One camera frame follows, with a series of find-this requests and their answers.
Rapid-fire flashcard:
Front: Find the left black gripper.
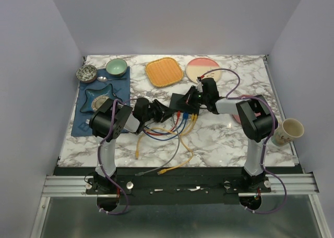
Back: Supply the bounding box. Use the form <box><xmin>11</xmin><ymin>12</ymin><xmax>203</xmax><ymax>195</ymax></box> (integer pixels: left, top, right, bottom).
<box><xmin>142</xmin><ymin>99</ymin><xmax>176</xmax><ymax>123</ymax></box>

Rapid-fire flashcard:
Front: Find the red ethernet cable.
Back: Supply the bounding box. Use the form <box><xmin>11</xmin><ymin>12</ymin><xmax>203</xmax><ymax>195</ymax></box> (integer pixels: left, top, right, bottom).
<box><xmin>148</xmin><ymin>111</ymin><xmax>181</xmax><ymax>136</ymax></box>

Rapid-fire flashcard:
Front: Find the black network switch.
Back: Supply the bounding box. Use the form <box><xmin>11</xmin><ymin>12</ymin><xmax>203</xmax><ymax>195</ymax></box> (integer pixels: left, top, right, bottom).
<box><xmin>169</xmin><ymin>93</ymin><xmax>200</xmax><ymax>115</ymax></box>

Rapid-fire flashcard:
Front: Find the grey ethernet cable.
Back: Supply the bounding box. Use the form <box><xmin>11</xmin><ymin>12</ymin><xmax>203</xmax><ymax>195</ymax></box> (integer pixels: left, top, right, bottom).
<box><xmin>135</xmin><ymin>116</ymin><xmax>181</xmax><ymax>176</ymax></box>

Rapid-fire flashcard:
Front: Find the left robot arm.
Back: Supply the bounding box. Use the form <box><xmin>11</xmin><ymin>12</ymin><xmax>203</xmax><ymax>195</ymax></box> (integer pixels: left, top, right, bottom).
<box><xmin>89</xmin><ymin>98</ymin><xmax>176</xmax><ymax>194</ymax></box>

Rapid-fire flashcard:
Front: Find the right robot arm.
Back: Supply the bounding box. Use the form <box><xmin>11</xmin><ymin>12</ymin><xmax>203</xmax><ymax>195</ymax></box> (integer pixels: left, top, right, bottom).
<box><xmin>169</xmin><ymin>78</ymin><xmax>278</xmax><ymax>192</ymax></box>

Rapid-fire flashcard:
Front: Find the pink dotted plate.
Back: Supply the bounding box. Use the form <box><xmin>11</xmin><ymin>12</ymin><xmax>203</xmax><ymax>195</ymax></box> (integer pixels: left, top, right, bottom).
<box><xmin>232</xmin><ymin>114</ymin><xmax>241</xmax><ymax>124</ymax></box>

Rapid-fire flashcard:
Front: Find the orange woven square tray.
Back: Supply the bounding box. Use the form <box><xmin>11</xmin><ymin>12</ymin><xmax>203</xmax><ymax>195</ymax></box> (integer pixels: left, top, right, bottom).
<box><xmin>145</xmin><ymin>57</ymin><xmax>184</xmax><ymax>88</ymax></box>

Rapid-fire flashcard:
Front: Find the blue cloth placemat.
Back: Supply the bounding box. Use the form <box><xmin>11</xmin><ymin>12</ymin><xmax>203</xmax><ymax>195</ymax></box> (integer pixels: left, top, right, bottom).
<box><xmin>71</xmin><ymin>67</ymin><xmax>130</xmax><ymax>137</ymax></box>

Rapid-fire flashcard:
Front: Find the green ceramic bowl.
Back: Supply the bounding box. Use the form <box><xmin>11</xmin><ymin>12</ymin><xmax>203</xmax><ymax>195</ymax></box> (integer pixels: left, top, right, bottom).
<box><xmin>105</xmin><ymin>58</ymin><xmax>128</xmax><ymax>76</ymax></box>

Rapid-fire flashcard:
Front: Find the small round saucer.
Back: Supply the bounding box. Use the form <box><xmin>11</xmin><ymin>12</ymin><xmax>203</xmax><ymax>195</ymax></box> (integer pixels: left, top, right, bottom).
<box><xmin>91</xmin><ymin>96</ymin><xmax>109</xmax><ymax>112</ymax></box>

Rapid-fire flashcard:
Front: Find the silver metal spoon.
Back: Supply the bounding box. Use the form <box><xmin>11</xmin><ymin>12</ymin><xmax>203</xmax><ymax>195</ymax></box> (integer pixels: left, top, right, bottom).
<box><xmin>97</xmin><ymin>77</ymin><xmax>127</xmax><ymax>82</ymax></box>

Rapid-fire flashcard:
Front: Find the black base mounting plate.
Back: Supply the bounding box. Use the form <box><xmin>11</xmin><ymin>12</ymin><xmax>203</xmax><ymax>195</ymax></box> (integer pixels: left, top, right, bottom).
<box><xmin>86</xmin><ymin>167</ymin><xmax>271</xmax><ymax>206</ymax></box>

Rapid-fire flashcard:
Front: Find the blue star-shaped dish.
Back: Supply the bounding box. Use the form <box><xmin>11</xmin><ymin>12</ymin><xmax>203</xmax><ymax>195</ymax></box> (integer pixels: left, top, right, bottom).
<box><xmin>78</xmin><ymin>84</ymin><xmax>121</xmax><ymax>113</ymax></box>

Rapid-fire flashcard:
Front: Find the cream ceramic mug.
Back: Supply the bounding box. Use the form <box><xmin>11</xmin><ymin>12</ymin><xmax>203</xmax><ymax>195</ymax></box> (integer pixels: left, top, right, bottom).
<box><xmin>271</xmin><ymin>118</ymin><xmax>305</xmax><ymax>147</ymax></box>

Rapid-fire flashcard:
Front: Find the patterned small bowl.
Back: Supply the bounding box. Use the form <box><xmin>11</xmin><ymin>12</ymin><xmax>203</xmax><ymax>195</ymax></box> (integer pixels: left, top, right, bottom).
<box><xmin>76</xmin><ymin>65</ymin><xmax>98</xmax><ymax>84</ymax></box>

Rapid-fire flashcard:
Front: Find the blue ethernet cable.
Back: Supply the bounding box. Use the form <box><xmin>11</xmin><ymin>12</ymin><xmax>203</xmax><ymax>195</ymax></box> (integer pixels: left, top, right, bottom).
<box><xmin>146</xmin><ymin>112</ymin><xmax>190</xmax><ymax>137</ymax></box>
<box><xmin>142</xmin><ymin>112</ymin><xmax>188</xmax><ymax>142</ymax></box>

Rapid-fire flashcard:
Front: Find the aluminium rail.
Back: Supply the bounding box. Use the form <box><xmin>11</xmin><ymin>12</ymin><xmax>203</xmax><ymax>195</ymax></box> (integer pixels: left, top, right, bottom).
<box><xmin>42</xmin><ymin>174</ymin><xmax>319</xmax><ymax>198</ymax></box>

